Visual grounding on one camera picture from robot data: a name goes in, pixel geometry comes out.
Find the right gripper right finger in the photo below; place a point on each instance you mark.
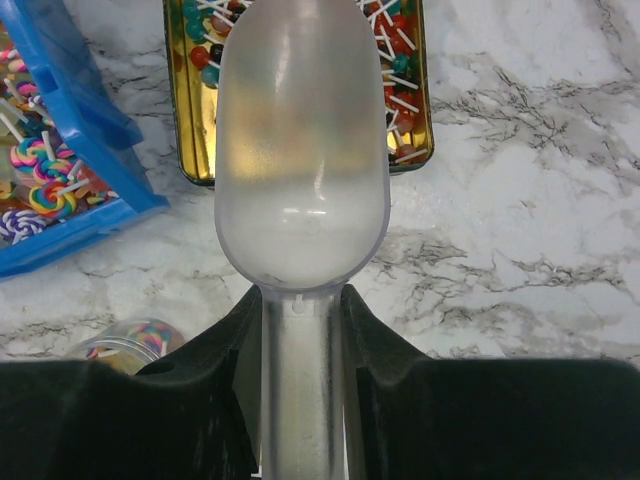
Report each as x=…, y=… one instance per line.
x=409, y=416

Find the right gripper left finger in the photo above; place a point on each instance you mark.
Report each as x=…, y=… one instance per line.
x=193, y=414

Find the clear glass jar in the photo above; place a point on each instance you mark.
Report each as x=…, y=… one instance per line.
x=130, y=345

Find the blue plastic candy bin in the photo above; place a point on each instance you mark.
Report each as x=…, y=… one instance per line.
x=69, y=174

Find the clear plastic scoop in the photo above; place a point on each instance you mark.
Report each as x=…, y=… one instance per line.
x=302, y=203

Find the square tin of lollipops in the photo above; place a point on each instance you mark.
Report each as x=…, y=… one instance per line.
x=196, y=32

